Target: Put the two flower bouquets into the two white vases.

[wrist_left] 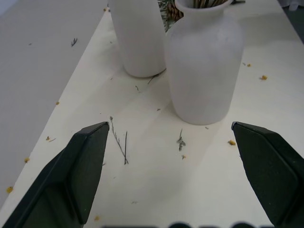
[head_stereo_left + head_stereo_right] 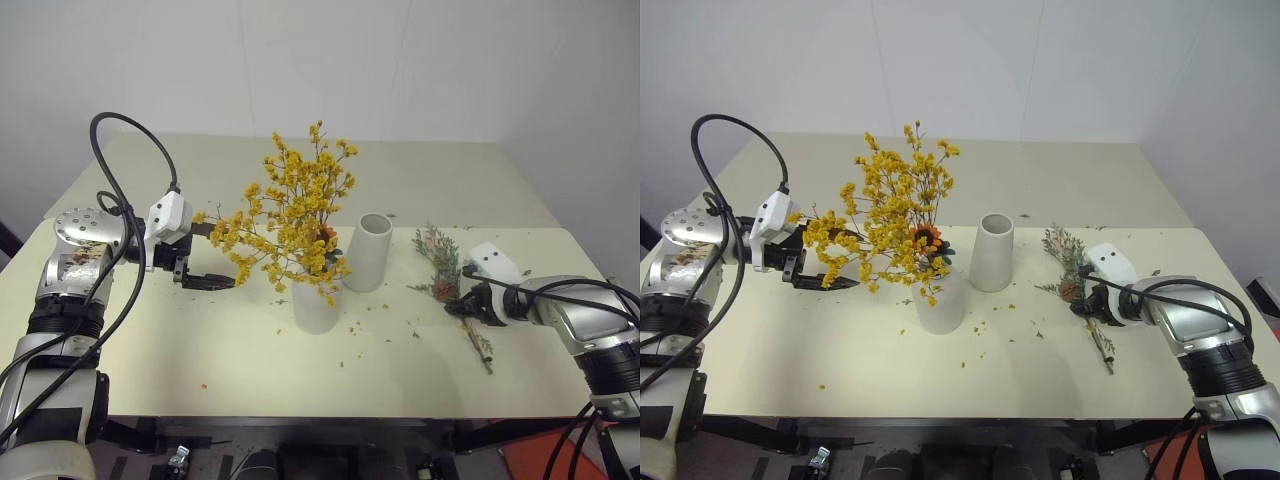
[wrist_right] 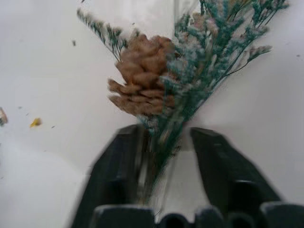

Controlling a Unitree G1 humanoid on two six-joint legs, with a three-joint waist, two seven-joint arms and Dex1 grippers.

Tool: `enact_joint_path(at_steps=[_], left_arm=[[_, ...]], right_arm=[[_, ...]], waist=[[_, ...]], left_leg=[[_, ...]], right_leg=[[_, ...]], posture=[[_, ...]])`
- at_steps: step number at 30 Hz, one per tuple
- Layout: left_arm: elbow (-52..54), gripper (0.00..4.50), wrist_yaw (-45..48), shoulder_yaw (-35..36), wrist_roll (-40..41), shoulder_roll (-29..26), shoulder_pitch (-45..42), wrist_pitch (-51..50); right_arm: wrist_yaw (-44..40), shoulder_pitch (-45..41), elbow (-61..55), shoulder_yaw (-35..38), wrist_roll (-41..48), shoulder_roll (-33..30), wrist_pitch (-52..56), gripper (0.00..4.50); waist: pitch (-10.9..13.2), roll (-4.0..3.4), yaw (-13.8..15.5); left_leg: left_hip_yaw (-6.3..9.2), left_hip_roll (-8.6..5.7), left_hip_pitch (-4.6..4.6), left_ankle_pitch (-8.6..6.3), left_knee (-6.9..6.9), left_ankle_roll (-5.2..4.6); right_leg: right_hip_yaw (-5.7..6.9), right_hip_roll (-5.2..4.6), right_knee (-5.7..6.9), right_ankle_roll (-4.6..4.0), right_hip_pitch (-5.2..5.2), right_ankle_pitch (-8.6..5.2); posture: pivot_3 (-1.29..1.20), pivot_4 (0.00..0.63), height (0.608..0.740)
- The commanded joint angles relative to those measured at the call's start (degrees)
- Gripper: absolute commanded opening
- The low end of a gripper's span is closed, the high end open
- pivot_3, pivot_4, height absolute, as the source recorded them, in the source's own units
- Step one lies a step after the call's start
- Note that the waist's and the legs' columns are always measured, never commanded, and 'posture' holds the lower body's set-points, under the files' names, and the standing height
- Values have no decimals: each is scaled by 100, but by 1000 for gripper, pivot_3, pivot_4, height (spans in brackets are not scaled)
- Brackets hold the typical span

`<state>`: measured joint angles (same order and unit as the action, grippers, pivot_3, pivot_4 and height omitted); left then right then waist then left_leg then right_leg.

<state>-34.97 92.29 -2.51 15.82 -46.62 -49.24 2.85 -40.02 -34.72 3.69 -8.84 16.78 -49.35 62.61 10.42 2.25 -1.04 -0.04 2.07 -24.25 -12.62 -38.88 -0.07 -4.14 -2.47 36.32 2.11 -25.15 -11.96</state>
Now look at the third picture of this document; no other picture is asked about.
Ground small dried flower fragment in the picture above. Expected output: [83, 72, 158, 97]
[0, 106, 9, 126]

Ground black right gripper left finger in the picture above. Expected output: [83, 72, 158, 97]
[70, 124, 152, 228]

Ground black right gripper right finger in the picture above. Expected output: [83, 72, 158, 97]
[190, 127, 285, 214]

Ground yellow petal scrap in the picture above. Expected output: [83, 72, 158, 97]
[29, 117, 42, 128]

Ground teal and tan flower bouquet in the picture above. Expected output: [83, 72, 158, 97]
[76, 0, 290, 204]

